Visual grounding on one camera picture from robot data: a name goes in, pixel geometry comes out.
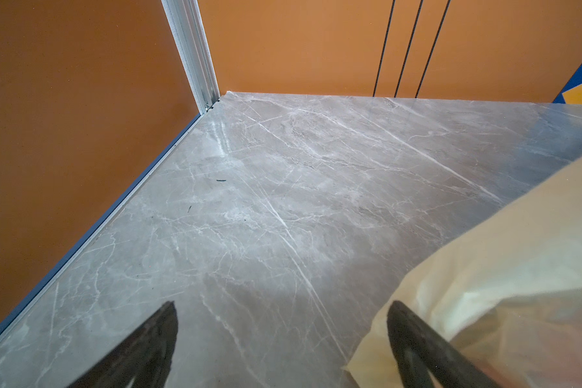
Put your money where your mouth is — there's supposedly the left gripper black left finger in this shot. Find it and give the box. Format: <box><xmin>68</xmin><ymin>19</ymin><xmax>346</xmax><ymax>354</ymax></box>
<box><xmin>70</xmin><ymin>302</ymin><xmax>178</xmax><ymax>387</ymax></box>

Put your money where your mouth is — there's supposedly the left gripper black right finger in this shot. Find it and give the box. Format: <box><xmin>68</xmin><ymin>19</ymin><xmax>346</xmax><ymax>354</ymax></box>
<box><xmin>386</xmin><ymin>301</ymin><xmax>498</xmax><ymax>387</ymax></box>

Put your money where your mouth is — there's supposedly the cream plastic bag orange print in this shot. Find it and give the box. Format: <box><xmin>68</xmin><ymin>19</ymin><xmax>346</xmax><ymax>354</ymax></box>
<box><xmin>347</xmin><ymin>157</ymin><xmax>582</xmax><ymax>387</ymax></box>

